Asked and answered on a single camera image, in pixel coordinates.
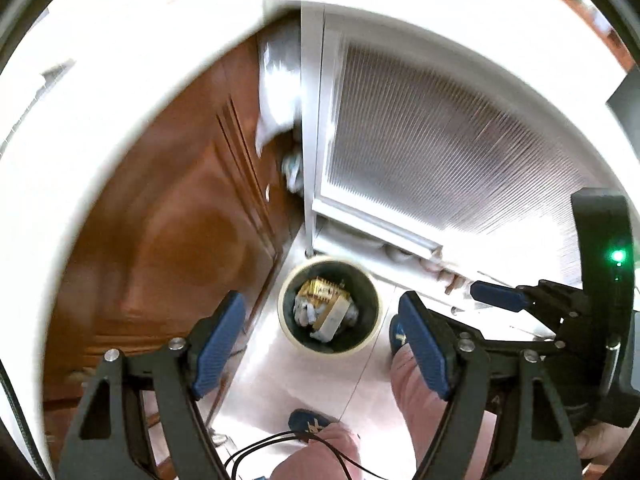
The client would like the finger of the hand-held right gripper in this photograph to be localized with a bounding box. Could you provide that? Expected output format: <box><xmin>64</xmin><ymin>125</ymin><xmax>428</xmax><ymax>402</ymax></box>
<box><xmin>486</xmin><ymin>329</ymin><xmax>602</xmax><ymax>362</ymax></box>
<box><xmin>469</xmin><ymin>279</ymin><xmax>587</xmax><ymax>332</ymax></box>

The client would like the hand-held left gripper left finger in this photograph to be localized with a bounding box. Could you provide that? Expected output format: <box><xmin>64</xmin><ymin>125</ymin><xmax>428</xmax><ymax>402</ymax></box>
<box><xmin>56</xmin><ymin>289</ymin><xmax>247</xmax><ymax>480</ymax></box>

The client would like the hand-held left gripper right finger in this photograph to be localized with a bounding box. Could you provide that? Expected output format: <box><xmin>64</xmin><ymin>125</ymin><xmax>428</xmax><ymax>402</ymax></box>
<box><xmin>397</xmin><ymin>290</ymin><xmax>584</xmax><ymax>480</ymax></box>

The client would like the round trash bin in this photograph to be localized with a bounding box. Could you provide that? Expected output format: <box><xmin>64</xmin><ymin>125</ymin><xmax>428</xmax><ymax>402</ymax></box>
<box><xmin>277</xmin><ymin>256</ymin><xmax>386</xmax><ymax>357</ymax></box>

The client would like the yellow white carton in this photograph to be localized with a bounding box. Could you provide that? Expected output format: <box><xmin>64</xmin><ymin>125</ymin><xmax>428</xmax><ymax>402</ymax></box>
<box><xmin>310</xmin><ymin>294</ymin><xmax>352</xmax><ymax>344</ymax></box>

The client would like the yellow box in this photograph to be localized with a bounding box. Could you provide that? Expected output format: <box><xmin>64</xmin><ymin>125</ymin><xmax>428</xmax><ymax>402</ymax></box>
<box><xmin>298</xmin><ymin>278</ymin><xmax>347</xmax><ymax>307</ymax></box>

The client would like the person's right hand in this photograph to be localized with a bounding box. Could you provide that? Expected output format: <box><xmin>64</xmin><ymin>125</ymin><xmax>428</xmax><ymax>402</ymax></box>
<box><xmin>574</xmin><ymin>422</ymin><xmax>635</xmax><ymax>467</ymax></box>

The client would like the person's right shoe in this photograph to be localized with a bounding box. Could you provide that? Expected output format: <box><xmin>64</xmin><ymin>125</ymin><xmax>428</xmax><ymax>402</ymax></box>
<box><xmin>388</xmin><ymin>312</ymin><xmax>417</xmax><ymax>357</ymax></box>

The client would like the person's shoe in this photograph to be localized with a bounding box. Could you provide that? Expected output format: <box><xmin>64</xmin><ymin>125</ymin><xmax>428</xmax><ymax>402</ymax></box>
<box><xmin>388</xmin><ymin>312</ymin><xmax>417</xmax><ymax>357</ymax></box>
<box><xmin>288</xmin><ymin>408</ymin><xmax>342</xmax><ymax>445</ymax></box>

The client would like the person's right leg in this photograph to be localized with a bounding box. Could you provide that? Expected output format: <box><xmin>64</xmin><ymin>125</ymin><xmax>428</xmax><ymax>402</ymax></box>
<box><xmin>390</xmin><ymin>344</ymin><xmax>497</xmax><ymax>480</ymax></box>

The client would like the person's leg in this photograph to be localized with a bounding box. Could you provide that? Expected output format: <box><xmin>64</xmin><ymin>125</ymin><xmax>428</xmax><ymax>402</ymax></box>
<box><xmin>390</xmin><ymin>344</ymin><xmax>497</xmax><ymax>480</ymax></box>
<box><xmin>269</xmin><ymin>421</ymin><xmax>363</xmax><ymax>480</ymax></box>

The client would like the person's left shoe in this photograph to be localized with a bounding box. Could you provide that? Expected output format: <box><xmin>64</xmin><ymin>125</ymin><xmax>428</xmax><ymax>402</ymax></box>
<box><xmin>288</xmin><ymin>408</ymin><xmax>342</xmax><ymax>445</ymax></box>

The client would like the person's left leg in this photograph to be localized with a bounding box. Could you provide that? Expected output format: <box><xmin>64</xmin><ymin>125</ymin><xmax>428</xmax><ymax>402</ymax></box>
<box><xmin>269</xmin><ymin>421</ymin><xmax>363</xmax><ymax>480</ymax></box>

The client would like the brown wooden cabinet door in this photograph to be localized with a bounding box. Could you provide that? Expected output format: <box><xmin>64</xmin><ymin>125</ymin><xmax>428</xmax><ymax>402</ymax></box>
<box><xmin>42</xmin><ymin>35</ymin><xmax>307</xmax><ymax>461</ymax></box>

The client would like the white cabinet ribbed door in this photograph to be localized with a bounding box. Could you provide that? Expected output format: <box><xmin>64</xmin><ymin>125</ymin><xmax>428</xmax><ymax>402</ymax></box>
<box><xmin>299</xmin><ymin>2</ymin><xmax>628</xmax><ymax>303</ymax></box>

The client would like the grey refrigerator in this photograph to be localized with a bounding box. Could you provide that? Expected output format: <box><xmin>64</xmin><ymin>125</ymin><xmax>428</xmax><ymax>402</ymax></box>
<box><xmin>604</xmin><ymin>64</ymin><xmax>640</xmax><ymax>133</ymax></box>

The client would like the clear plastic bag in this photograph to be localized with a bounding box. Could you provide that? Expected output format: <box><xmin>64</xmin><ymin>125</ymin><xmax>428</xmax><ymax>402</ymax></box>
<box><xmin>254</xmin><ymin>29</ymin><xmax>304</xmax><ymax>152</ymax></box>

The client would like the thin black cable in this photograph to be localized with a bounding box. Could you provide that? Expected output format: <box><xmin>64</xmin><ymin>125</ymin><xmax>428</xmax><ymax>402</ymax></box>
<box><xmin>299</xmin><ymin>435</ymin><xmax>389</xmax><ymax>480</ymax></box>
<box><xmin>222</xmin><ymin>430</ymin><xmax>312</xmax><ymax>480</ymax></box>

